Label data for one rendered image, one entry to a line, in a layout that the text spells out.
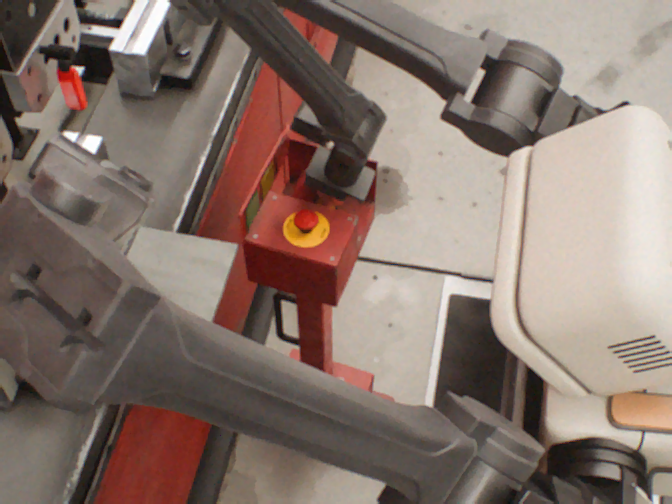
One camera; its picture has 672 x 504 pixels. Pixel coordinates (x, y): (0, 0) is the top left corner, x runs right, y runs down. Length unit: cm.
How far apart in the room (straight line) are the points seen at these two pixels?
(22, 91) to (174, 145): 41
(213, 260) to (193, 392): 63
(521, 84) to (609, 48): 206
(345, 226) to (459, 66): 54
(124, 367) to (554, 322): 36
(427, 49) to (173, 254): 42
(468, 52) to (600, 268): 35
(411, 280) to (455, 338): 130
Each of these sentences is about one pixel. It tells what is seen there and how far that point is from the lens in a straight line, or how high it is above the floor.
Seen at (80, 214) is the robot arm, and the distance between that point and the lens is 53.
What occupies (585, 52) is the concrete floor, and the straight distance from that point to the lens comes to 298.
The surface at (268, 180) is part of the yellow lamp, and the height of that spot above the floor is 81.
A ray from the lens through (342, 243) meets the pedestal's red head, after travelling 142.
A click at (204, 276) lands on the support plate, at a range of 113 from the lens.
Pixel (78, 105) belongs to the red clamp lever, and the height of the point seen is 115.
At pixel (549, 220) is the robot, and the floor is 134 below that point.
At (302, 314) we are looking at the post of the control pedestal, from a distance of 170.
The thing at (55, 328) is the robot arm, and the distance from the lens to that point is 49.
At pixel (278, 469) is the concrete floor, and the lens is 208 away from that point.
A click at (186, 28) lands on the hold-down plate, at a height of 90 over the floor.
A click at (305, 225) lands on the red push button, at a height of 81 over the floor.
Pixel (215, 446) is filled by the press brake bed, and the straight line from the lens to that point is 206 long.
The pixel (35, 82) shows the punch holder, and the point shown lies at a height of 120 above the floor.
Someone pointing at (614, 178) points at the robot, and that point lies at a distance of 75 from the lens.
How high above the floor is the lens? 193
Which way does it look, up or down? 55 degrees down
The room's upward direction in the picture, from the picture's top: straight up
